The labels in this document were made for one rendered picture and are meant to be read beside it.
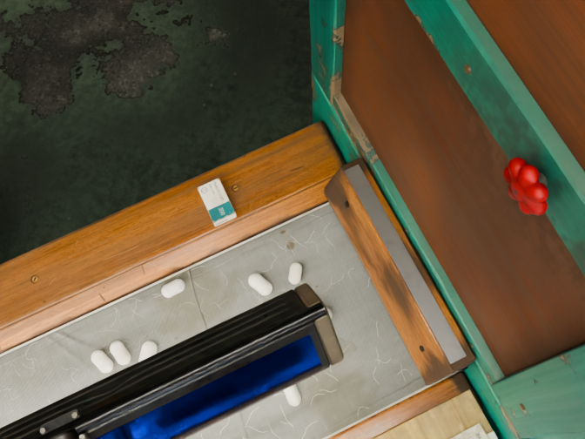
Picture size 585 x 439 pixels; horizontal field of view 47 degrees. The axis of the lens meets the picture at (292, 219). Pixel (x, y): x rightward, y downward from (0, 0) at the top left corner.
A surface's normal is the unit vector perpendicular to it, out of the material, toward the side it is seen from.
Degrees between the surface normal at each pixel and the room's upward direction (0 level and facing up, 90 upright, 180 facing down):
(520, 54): 90
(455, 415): 0
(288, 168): 0
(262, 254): 0
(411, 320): 66
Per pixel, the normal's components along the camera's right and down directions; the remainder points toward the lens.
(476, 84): -0.90, 0.42
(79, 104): -0.04, -0.33
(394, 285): -0.85, 0.23
